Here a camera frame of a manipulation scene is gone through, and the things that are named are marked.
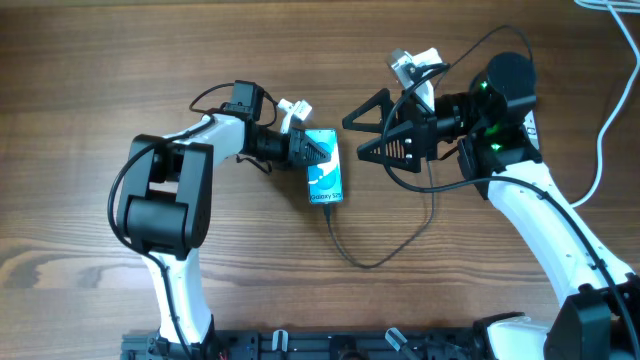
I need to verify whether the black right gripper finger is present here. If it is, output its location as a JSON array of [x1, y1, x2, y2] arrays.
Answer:
[[357, 122, 421, 173], [342, 88, 394, 134]]

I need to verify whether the turquoise screen smartphone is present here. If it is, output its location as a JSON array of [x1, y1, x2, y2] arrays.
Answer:
[[306, 129, 344, 205]]

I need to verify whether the white power strip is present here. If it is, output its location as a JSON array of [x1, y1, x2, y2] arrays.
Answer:
[[523, 111, 540, 150]]

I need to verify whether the black charging cable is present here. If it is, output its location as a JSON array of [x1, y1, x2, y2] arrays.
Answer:
[[322, 24, 535, 270]]

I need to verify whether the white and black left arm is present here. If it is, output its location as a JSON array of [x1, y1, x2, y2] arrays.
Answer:
[[107, 80, 330, 359]]

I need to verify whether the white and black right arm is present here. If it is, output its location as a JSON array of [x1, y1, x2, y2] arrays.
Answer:
[[342, 49, 639, 359]]

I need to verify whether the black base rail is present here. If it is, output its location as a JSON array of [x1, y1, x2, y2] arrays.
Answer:
[[119, 327, 481, 360]]

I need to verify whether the white power strip cord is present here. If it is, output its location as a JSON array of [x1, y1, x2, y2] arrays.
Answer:
[[569, 0, 640, 209]]

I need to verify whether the white cable at corner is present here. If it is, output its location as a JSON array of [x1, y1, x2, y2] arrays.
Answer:
[[572, 0, 640, 15]]

